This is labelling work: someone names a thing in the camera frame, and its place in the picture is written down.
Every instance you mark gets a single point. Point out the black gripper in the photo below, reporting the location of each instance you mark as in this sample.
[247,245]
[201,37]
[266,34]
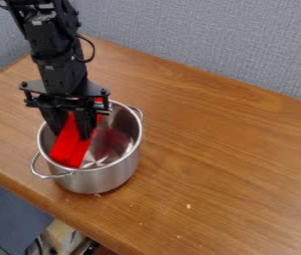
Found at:
[64,91]

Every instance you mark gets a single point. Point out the red rectangular block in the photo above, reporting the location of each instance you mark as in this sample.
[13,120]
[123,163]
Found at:
[68,148]

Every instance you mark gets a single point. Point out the stainless steel pot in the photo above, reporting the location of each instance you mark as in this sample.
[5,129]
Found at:
[112,156]

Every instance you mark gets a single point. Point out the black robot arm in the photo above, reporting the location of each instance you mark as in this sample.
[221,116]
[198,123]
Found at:
[48,23]

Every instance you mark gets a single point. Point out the beige box under table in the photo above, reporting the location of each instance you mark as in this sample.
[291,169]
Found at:
[63,238]

